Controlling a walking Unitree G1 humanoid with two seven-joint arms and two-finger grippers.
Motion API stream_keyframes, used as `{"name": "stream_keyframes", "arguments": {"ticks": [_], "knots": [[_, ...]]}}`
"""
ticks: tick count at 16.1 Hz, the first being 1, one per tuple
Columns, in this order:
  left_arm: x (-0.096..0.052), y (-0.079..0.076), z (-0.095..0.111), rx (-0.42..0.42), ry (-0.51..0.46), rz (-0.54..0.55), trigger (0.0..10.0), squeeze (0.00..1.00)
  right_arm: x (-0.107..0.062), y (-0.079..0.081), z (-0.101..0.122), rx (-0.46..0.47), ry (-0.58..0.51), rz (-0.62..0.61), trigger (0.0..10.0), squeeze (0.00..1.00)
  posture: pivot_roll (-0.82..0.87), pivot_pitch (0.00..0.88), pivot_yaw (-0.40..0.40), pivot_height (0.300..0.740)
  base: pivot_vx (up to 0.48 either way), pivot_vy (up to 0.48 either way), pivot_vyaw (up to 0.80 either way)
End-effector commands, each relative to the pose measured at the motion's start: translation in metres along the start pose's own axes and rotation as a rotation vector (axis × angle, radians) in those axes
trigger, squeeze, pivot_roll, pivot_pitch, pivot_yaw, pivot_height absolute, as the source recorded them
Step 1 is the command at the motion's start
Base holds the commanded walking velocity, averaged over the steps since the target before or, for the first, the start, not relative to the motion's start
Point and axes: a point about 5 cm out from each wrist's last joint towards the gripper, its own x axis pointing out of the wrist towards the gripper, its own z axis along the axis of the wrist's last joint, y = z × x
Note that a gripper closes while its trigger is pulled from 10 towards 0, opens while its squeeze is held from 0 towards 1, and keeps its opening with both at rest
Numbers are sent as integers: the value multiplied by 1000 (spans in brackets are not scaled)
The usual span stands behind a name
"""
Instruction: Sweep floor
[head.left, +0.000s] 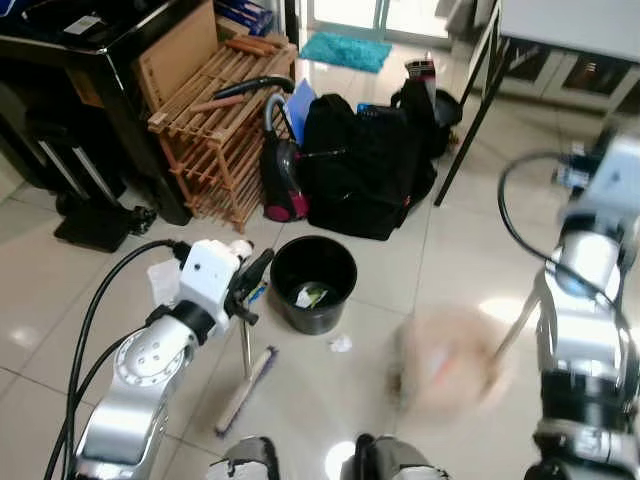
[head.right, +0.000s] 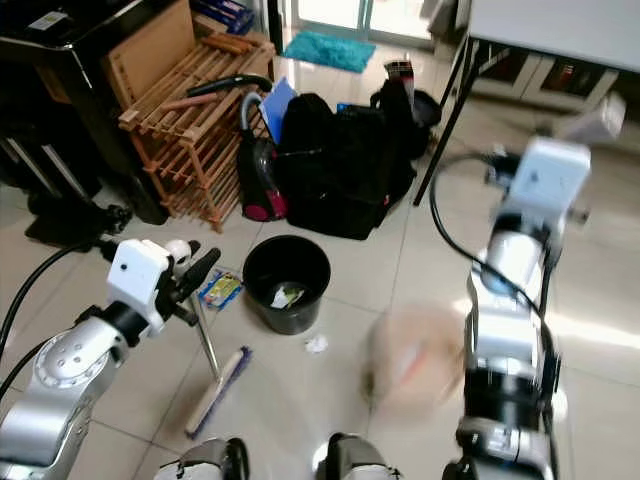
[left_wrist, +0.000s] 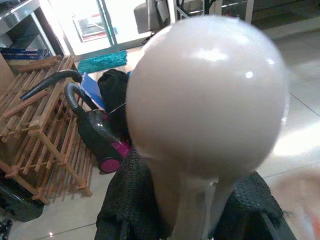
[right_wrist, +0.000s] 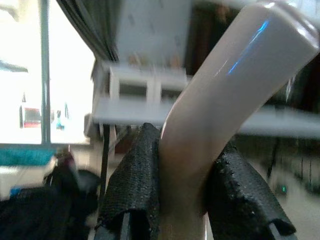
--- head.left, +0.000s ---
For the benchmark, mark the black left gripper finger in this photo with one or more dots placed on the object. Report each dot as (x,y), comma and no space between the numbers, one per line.
(260,266)

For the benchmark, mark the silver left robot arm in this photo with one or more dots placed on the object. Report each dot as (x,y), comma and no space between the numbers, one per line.
(140,375)

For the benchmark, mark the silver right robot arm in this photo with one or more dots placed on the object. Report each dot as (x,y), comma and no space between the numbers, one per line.
(585,360)

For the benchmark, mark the black flat floor stand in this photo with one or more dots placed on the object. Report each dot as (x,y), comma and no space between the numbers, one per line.
(95,228)

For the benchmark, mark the blue snack wrapper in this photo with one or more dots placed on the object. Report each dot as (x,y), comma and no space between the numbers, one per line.
(259,293)

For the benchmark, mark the white green paper scrap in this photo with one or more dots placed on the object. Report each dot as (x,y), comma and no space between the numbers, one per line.
(311,296)

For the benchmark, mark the black round waste bucket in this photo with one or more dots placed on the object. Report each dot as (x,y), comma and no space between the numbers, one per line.
(314,295)

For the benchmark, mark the black magenta vacuum cleaner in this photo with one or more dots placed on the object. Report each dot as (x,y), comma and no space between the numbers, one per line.
(285,180)

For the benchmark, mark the crumpled white paper ball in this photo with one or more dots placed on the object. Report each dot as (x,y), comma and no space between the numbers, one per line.
(341,344)

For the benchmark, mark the wooden slatted shoe rack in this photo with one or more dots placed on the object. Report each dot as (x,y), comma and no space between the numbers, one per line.
(215,150)

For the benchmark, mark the black fabric bag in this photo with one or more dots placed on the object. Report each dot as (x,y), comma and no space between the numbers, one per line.
(365,170)

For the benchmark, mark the robot left leg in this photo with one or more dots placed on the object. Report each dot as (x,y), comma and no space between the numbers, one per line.
(245,460)

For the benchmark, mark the robot leg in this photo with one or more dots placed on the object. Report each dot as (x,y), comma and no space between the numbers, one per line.
(395,460)
(245,460)

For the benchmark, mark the blue folder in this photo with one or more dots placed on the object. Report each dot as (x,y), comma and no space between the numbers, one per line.
(301,105)

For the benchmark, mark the brown wooden roller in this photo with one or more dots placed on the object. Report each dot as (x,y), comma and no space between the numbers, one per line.
(255,45)

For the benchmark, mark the robot right leg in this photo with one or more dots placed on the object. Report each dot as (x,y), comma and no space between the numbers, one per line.
(395,460)

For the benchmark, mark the brown cardboard sheet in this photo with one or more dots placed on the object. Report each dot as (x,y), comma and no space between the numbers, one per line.
(175,55)

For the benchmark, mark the teal shaggy mat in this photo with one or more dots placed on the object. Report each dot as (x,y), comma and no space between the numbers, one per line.
(345,51)

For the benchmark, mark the black round pan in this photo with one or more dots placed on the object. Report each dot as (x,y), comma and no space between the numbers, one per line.
(447,108)

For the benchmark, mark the red black white package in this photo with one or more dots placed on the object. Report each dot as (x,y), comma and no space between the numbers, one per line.
(421,75)

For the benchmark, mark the dark blue box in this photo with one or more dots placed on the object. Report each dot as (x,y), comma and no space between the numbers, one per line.
(245,15)

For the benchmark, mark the black glossy table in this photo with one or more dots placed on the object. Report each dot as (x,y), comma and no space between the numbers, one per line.
(60,90)

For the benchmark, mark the white low cabinet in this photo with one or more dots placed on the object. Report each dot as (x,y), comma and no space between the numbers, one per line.
(570,75)

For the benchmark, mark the white table with black legs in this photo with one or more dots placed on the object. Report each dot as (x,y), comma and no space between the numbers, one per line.
(570,25)

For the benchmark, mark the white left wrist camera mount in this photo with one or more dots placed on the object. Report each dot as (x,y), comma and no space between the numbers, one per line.
(205,275)

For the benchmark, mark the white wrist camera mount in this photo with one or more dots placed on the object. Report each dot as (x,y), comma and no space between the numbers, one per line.
(605,185)
(205,275)

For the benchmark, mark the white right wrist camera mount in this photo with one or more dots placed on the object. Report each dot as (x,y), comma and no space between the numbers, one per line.
(605,185)

